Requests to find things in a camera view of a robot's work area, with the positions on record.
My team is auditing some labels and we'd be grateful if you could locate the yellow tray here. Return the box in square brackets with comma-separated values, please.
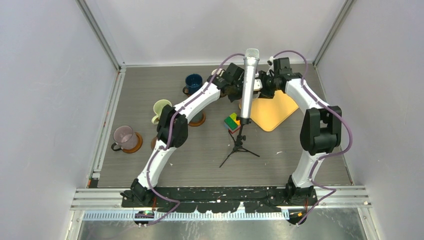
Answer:
[250, 90, 299, 132]

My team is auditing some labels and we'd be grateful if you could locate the dark blue mug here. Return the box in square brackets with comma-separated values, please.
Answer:
[182, 73, 203, 96]

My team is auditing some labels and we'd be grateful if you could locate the brown wooden coaster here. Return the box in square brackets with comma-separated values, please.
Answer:
[188, 112, 206, 127]
[121, 132, 143, 154]

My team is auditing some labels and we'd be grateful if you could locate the light green mug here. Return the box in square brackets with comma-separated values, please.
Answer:
[151, 99, 172, 125]

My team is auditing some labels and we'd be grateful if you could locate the dark walnut wooden coaster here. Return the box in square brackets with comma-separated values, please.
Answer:
[150, 137, 158, 150]

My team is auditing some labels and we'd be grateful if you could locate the mauve purple mug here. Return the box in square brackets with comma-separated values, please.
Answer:
[111, 125, 139, 152]

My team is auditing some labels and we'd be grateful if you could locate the pink cream mug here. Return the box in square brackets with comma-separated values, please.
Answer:
[252, 78, 263, 99]

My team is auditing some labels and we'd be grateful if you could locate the cream yellow mug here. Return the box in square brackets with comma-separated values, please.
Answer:
[211, 68, 225, 78]

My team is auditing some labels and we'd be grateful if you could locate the dark green mug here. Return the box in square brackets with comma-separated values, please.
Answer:
[191, 111, 203, 123]

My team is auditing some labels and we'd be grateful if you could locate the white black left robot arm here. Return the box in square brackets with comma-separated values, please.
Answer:
[121, 63, 244, 208]

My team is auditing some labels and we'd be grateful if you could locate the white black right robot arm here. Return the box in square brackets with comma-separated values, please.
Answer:
[258, 57, 342, 205]

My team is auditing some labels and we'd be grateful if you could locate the silver microphone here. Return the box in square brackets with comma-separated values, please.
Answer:
[239, 48, 260, 125]

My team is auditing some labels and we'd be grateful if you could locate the colourful toy brick block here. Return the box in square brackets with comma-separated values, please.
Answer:
[224, 112, 241, 134]

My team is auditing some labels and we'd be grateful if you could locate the black microphone tripod stand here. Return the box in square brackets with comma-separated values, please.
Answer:
[219, 116, 260, 168]

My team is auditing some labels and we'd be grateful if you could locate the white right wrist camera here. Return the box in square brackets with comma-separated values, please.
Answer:
[266, 56, 275, 77]

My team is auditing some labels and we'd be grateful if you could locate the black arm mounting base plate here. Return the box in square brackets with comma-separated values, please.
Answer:
[121, 186, 318, 213]

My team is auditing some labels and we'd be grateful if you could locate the aluminium front rail frame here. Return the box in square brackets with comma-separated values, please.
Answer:
[70, 185, 372, 223]

